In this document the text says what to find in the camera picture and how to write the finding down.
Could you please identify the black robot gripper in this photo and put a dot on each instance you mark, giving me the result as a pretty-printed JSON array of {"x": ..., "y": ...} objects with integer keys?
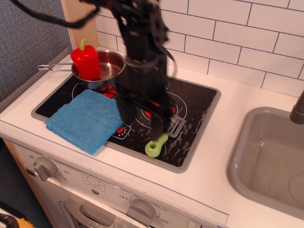
[{"x": 142, "y": 84}]

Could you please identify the green handled grey spatula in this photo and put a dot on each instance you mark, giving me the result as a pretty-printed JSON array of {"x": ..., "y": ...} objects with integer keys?
[{"x": 154, "y": 148}]

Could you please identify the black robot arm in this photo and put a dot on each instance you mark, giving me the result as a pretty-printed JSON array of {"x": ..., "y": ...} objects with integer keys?
[{"x": 141, "y": 27}]

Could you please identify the black toy stovetop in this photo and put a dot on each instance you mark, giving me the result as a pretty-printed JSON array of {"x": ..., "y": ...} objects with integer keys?
[{"x": 194, "y": 105}]

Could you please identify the blue folded cloth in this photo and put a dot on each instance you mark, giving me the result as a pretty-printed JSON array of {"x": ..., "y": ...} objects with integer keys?
[{"x": 87, "y": 122}]

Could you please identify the small steel saucepan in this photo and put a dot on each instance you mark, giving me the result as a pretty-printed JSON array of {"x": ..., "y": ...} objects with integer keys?
[{"x": 111, "y": 64}]

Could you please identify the red toy bell pepper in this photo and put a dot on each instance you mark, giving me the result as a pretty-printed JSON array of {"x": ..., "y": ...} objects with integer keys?
[{"x": 86, "y": 60}]

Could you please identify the grey right oven knob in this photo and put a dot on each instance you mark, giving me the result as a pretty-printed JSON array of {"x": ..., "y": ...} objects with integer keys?
[{"x": 141, "y": 212}]

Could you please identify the grey left timer knob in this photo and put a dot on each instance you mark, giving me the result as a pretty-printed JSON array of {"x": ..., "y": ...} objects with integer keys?
[{"x": 45, "y": 168}]

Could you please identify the grey plastic sink basin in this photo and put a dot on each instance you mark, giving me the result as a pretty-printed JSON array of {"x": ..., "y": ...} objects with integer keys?
[{"x": 267, "y": 161}]

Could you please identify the grey faucet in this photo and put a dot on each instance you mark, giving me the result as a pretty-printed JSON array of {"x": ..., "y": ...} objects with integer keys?
[{"x": 297, "y": 113}]

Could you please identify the orange yellow object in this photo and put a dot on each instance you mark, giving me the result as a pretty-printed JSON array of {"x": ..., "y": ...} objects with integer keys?
[{"x": 22, "y": 223}]

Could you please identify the grey oven door handle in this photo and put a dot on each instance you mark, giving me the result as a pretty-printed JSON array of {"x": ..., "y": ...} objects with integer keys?
[{"x": 88, "y": 215}]

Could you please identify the light wooden side post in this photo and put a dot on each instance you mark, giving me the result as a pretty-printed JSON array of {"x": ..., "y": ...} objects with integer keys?
[{"x": 75, "y": 10}]

